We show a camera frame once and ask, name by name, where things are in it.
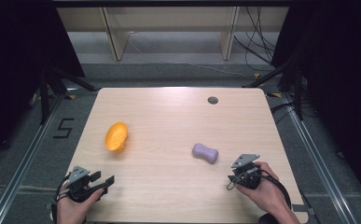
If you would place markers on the black tripod stand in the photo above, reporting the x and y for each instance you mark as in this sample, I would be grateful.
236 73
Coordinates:
298 93
44 99

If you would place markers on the black curtain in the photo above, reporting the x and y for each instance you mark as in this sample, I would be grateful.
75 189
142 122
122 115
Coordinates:
340 77
13 62

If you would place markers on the beige desk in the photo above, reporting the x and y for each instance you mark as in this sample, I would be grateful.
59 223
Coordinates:
169 18

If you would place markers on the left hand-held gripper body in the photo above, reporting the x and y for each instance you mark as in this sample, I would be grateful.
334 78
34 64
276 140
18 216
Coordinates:
78 174

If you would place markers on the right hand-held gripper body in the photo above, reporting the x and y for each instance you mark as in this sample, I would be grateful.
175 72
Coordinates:
246 160

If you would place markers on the orange perforated soap dish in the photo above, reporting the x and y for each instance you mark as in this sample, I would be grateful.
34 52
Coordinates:
116 137

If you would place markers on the metal floor rail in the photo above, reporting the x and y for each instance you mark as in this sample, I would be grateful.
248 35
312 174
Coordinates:
22 165
319 165

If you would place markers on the person's left hand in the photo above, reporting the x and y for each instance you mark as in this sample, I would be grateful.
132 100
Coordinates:
74 210

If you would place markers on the purple soap bar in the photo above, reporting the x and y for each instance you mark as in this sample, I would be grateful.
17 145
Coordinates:
205 153

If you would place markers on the grey table grommet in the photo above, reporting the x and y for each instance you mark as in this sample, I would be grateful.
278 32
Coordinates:
212 100

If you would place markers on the person's right hand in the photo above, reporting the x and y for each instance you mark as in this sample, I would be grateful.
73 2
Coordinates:
268 193

